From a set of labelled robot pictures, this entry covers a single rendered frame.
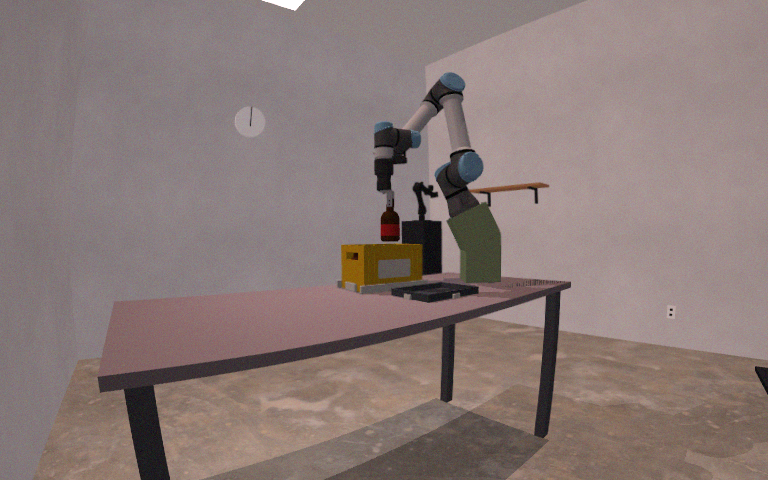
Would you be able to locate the brown bottle with red band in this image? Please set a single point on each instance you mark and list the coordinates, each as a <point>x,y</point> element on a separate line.
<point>390,225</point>

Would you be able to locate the yellow bottle crate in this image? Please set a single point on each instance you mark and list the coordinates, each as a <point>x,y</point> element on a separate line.
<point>380,264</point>

